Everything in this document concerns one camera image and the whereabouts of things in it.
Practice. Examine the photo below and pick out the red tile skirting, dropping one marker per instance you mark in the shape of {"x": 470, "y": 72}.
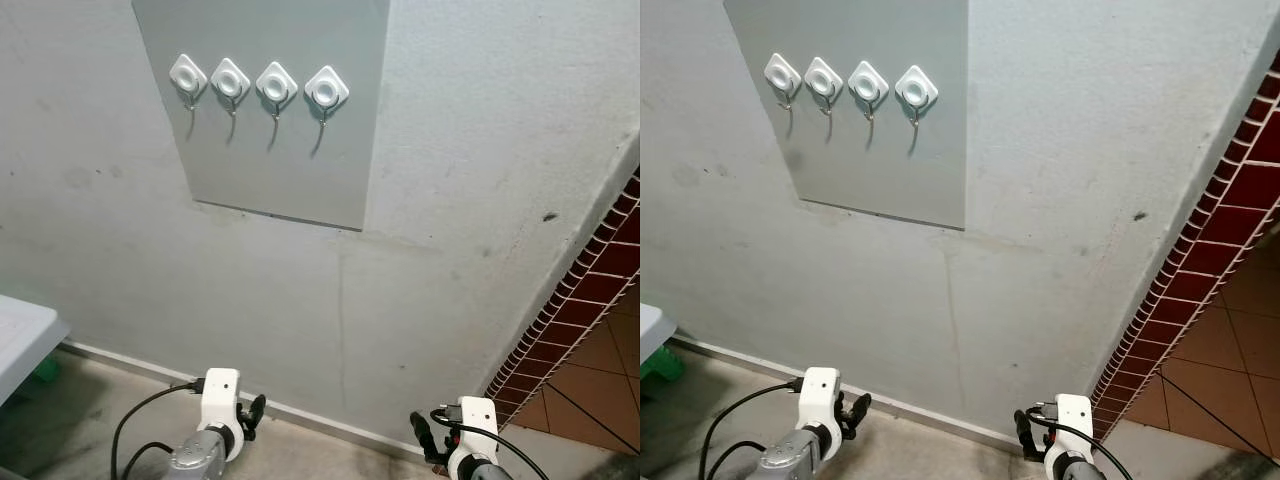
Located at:
{"x": 1200, "y": 230}
{"x": 600, "y": 290}

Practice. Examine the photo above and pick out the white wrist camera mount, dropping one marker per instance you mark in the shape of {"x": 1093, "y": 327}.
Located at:
{"x": 220, "y": 395}
{"x": 1072, "y": 415}
{"x": 475, "y": 420}
{"x": 818, "y": 392}

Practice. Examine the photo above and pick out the green plastic stool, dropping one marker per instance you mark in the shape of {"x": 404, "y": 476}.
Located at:
{"x": 47, "y": 370}
{"x": 665, "y": 365}

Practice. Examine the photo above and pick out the white plastic table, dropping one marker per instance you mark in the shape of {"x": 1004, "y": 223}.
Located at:
{"x": 20, "y": 340}
{"x": 652, "y": 330}

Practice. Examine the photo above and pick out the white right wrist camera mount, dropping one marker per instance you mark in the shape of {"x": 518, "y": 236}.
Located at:
{"x": 1072, "y": 415}
{"x": 475, "y": 420}

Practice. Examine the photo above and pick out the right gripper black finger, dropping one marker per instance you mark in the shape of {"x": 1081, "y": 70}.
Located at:
{"x": 1024, "y": 428}
{"x": 421, "y": 430}

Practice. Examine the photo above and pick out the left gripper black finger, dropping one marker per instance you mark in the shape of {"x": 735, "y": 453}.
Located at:
{"x": 258, "y": 408}
{"x": 862, "y": 406}

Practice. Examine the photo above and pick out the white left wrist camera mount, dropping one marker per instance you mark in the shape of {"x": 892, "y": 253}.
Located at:
{"x": 818, "y": 392}
{"x": 220, "y": 395}

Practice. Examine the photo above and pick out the white square wall hook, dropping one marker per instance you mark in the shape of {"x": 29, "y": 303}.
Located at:
{"x": 277, "y": 83}
{"x": 782, "y": 73}
{"x": 868, "y": 82}
{"x": 187, "y": 75}
{"x": 823, "y": 78}
{"x": 326, "y": 90}
{"x": 916, "y": 89}
{"x": 230, "y": 80}

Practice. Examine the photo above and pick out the grey wall panel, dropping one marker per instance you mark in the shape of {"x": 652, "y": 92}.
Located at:
{"x": 300, "y": 160}
{"x": 900, "y": 170}

